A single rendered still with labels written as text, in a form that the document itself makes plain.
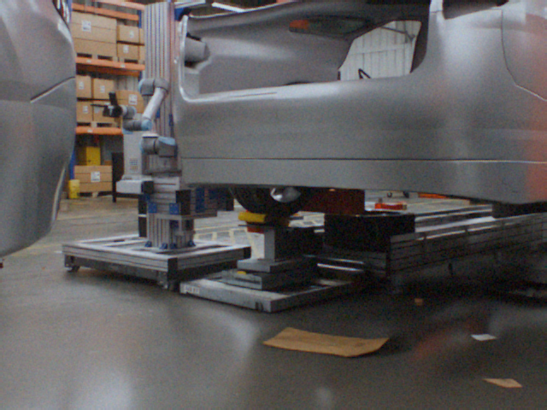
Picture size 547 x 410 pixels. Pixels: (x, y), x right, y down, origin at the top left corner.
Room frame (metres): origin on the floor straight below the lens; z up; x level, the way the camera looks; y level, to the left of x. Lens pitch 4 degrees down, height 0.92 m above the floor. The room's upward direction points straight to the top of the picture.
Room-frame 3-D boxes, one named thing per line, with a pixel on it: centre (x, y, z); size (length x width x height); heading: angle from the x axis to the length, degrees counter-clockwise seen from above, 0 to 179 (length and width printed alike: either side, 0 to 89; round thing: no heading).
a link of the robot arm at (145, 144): (4.88, 0.84, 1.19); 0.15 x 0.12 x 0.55; 64
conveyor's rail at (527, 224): (5.35, -1.63, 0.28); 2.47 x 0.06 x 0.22; 136
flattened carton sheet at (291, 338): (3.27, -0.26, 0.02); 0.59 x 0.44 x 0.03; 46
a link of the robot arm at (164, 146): (4.82, 0.73, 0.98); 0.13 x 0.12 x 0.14; 64
